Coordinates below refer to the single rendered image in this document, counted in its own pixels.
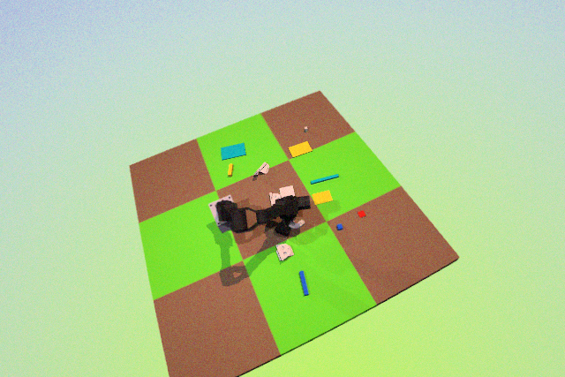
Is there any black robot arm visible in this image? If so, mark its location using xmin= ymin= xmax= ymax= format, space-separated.
xmin=215 ymin=195 xmax=311 ymax=233

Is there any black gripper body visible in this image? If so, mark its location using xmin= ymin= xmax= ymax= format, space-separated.
xmin=275 ymin=215 xmax=295 ymax=237

